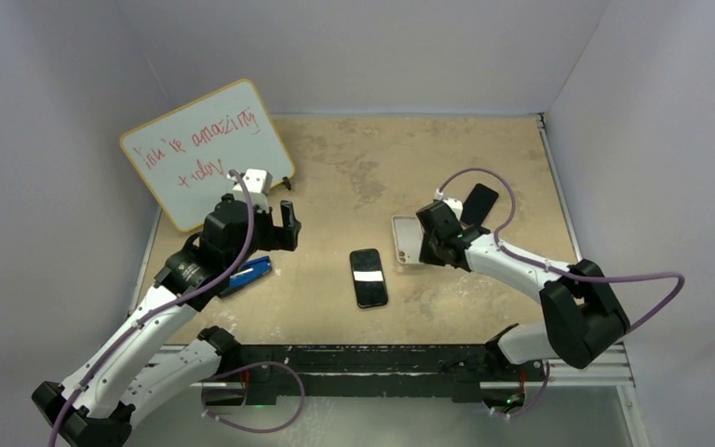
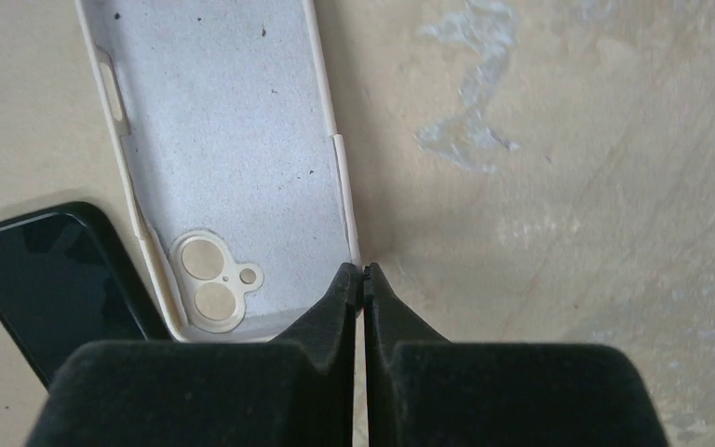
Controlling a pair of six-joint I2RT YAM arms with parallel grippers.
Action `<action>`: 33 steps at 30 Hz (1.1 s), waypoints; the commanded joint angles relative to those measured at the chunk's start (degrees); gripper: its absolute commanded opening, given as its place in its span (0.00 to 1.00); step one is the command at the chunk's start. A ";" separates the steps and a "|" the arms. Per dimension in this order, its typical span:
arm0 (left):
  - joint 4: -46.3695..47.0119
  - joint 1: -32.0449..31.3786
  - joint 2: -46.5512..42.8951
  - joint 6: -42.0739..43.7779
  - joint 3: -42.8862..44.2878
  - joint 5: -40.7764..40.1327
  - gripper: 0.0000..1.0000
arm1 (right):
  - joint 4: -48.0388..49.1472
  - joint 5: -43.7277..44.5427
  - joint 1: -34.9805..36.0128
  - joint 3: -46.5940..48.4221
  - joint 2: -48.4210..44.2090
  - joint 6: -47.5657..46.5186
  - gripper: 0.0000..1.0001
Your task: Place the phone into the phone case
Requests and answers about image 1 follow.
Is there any clear phone case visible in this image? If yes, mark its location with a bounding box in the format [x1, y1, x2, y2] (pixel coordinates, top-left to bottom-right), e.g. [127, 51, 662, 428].
[391, 216, 423, 265]

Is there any black phone case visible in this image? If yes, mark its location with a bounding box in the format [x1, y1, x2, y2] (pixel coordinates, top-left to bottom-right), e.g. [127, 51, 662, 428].
[349, 248, 389, 310]

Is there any black smartphone white edge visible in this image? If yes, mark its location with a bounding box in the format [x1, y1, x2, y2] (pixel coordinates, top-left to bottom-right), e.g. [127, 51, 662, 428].
[352, 251, 386, 306]

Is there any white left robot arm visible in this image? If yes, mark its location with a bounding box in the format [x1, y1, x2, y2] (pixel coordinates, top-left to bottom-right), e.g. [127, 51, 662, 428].
[32, 193, 302, 446]

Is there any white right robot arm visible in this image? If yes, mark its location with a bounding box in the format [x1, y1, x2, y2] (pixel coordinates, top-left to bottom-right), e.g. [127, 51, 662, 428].
[416, 200, 630, 379]

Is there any yellow framed whiteboard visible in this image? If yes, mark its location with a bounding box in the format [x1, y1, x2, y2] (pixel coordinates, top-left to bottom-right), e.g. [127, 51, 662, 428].
[119, 79, 296, 232]

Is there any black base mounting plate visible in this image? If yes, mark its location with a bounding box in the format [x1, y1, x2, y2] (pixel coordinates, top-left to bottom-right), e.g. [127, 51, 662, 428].
[196, 326, 545, 409]

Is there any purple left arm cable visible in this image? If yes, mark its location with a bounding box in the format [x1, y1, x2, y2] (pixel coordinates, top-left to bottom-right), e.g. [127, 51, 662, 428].
[46, 169, 257, 447]

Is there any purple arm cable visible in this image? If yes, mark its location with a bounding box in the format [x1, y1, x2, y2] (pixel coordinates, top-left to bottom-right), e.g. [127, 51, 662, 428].
[434, 168, 686, 337]
[46, 169, 257, 447]

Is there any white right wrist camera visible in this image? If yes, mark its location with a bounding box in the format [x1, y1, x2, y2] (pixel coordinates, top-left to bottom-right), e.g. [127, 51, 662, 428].
[434, 191, 464, 221]

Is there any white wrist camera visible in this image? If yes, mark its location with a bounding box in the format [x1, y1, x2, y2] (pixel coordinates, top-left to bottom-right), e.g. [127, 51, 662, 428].
[434, 191, 464, 221]
[228, 169, 273, 213]

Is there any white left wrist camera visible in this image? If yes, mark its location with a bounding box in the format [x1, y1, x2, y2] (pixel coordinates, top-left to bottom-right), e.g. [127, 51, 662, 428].
[228, 169, 273, 213]

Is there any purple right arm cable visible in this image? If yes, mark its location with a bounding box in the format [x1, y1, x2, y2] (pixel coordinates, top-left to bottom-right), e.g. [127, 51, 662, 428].
[434, 168, 686, 337]

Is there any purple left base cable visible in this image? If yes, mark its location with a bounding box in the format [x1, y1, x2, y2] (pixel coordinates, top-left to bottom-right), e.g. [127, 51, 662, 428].
[200, 360, 305, 434]

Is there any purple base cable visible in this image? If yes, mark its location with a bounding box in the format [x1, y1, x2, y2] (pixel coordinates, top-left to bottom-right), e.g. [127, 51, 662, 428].
[200, 360, 305, 434]
[488, 360, 553, 421]

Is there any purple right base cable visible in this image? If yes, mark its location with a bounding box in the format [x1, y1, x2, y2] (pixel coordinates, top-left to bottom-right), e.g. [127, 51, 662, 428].
[488, 360, 553, 421]

